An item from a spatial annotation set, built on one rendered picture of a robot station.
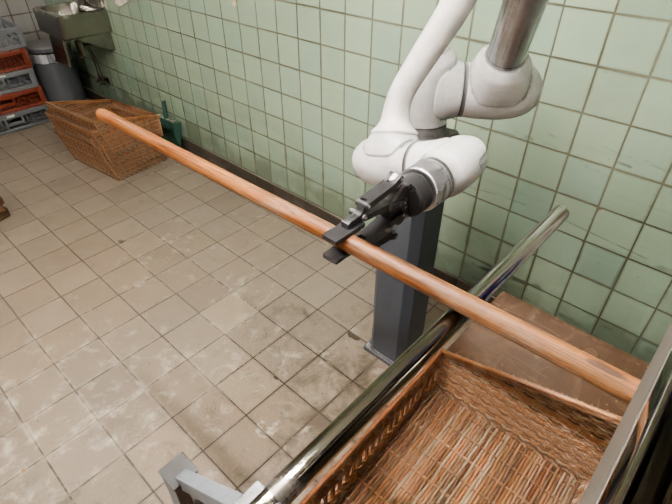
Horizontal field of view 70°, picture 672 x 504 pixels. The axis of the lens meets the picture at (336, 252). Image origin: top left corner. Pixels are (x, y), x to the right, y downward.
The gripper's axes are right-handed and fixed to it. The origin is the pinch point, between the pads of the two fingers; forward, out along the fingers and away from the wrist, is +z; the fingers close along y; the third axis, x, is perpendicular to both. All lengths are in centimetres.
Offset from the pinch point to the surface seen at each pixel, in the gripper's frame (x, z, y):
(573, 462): -43, -29, 56
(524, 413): -30, -29, 50
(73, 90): 405, -109, 101
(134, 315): 139, -9, 119
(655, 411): -43, 26, -25
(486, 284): -21.5, -7.5, 1.6
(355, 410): -20.8, 21.6, 1.6
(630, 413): -42, 24, -22
